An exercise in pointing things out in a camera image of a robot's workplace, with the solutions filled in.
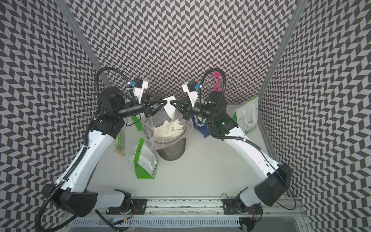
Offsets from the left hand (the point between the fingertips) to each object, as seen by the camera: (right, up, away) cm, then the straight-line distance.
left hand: (165, 101), depth 60 cm
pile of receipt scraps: (-2, -14, +23) cm, 27 cm away
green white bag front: (-17, -37, +19) cm, 44 cm away
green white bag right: (+44, -6, +26) cm, 51 cm away
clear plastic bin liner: (-3, -19, +7) cm, 20 cm away
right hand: (+3, -1, -1) cm, 3 cm away
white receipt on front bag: (-11, -27, +10) cm, 31 cm away
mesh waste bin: (0, -28, +22) cm, 35 cm away
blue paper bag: (+16, -10, +30) cm, 35 cm away
